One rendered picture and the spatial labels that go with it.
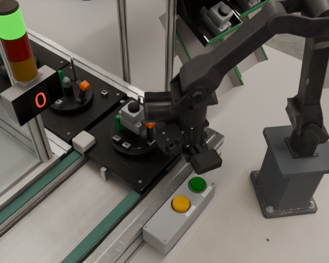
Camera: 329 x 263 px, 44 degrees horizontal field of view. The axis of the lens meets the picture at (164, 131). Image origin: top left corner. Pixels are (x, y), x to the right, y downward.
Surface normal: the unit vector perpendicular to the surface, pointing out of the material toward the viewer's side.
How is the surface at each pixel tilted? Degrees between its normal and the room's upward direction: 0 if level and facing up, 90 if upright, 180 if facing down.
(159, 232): 0
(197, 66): 37
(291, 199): 90
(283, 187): 90
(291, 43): 0
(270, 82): 0
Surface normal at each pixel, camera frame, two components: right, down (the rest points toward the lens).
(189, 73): -0.58, -0.50
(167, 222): 0.01, -0.66
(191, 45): 0.48, -0.07
